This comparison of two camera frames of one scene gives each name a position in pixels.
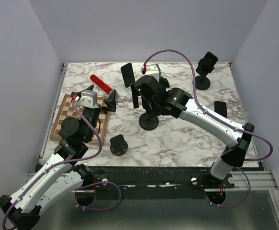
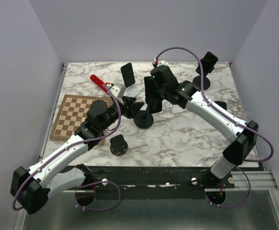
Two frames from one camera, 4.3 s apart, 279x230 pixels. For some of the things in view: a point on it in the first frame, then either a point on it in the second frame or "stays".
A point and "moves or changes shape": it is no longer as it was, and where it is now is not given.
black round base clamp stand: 148,123 moves or changes shape
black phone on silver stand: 128,74 stays
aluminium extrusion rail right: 259,180 stays
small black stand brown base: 118,146 stays
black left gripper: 110,102 → 134,107
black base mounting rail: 156,182 stays
